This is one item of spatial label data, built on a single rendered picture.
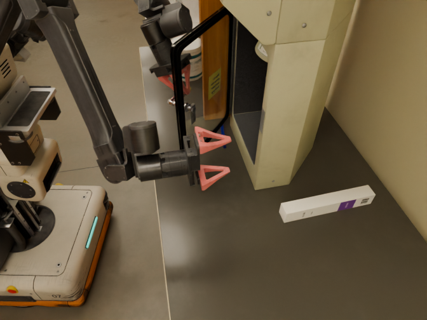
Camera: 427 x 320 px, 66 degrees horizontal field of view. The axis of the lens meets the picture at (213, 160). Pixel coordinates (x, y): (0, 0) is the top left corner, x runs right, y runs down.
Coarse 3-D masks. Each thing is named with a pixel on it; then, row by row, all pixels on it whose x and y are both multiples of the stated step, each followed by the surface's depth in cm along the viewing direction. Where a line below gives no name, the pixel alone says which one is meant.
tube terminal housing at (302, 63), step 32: (288, 0) 61; (320, 0) 62; (352, 0) 75; (288, 32) 66; (320, 32) 67; (288, 64) 71; (320, 64) 74; (288, 96) 77; (320, 96) 89; (288, 128) 85; (256, 160) 94; (288, 160) 94
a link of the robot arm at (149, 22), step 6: (150, 18) 81; (156, 18) 80; (144, 24) 81; (150, 24) 80; (156, 24) 80; (144, 30) 81; (150, 30) 81; (156, 30) 81; (144, 36) 83; (150, 36) 81; (156, 36) 81; (162, 36) 82; (150, 42) 83; (156, 42) 82
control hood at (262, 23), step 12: (228, 0) 59; (240, 0) 59; (252, 0) 60; (264, 0) 60; (276, 0) 61; (240, 12) 61; (252, 12) 61; (264, 12) 62; (276, 12) 62; (252, 24) 63; (264, 24) 64; (276, 24) 64; (264, 36) 65
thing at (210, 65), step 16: (208, 32) 83; (224, 32) 91; (192, 48) 78; (208, 48) 86; (224, 48) 95; (192, 64) 81; (208, 64) 89; (224, 64) 99; (192, 80) 84; (208, 80) 93; (224, 80) 103; (176, 96) 80; (192, 96) 87; (208, 96) 96; (224, 96) 108; (176, 112) 84; (208, 112) 101; (224, 112) 113; (192, 128) 94; (208, 128) 105; (192, 144) 98
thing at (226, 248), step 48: (144, 48) 164; (144, 96) 136; (336, 144) 115; (192, 192) 100; (240, 192) 100; (288, 192) 100; (384, 192) 100; (192, 240) 89; (240, 240) 89; (288, 240) 89; (336, 240) 89; (384, 240) 89; (192, 288) 80; (240, 288) 80; (288, 288) 80; (336, 288) 80; (384, 288) 80
